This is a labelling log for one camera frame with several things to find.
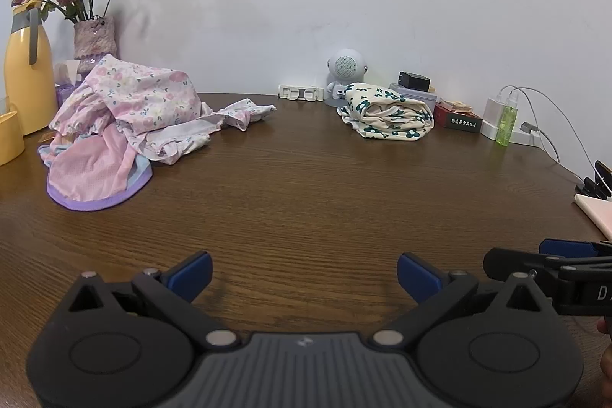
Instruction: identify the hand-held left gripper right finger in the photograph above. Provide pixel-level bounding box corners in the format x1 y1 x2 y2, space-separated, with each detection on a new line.
373 252 550 348

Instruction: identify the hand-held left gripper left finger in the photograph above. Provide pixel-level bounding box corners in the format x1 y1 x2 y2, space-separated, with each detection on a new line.
62 251 240 349

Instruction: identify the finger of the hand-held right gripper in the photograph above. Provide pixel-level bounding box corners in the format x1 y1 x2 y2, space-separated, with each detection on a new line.
483 247 579 289
539 238 612 260

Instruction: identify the pink floral garment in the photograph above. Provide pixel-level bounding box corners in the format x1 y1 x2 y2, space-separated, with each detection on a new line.
48 53 277 166

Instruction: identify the person's right hand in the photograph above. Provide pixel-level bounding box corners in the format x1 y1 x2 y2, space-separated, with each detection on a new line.
597 317 612 384

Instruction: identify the pink notebook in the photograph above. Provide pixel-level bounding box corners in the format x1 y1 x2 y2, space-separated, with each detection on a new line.
574 193 612 242

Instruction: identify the black clamp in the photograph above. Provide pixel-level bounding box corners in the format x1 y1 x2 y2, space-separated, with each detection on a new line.
575 159 612 202

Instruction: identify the white power strip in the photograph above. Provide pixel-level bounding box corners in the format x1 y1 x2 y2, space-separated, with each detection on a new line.
479 119 546 147
278 84 326 103

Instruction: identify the green spray bottle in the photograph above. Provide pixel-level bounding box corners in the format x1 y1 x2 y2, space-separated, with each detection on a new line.
496 93 520 147

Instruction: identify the pink garment with purple trim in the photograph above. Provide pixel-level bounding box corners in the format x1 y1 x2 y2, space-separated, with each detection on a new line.
37 124 154 213

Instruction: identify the red carton box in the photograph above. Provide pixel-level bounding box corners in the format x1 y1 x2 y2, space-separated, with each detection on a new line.
433 102 483 133

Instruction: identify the white power adapter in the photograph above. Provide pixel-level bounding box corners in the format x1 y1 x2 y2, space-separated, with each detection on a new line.
483 97 508 126

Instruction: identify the folded cream floral garment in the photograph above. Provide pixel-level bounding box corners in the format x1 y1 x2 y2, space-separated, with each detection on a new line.
337 81 434 142

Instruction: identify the grey tin box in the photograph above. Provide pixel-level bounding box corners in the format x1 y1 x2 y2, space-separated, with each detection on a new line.
389 82 438 112

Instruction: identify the small black box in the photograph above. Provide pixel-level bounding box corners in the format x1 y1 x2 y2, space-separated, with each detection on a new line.
398 72 431 93

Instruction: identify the purple tissue box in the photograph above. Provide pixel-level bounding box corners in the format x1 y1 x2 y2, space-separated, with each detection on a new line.
54 60 84 107

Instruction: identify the white robot speaker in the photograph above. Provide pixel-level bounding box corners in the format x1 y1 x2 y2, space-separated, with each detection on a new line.
325 49 368 107

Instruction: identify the yellow cup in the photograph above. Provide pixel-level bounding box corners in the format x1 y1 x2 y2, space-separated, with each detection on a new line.
0 109 26 166

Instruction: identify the pink textured vase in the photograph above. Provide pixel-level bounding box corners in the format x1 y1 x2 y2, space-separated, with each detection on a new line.
73 16 118 74

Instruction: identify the yellow thermos jug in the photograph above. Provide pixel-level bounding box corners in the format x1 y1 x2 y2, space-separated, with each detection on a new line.
4 0 59 136

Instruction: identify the white charging cable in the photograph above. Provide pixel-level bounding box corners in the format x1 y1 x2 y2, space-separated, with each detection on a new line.
496 85 590 182

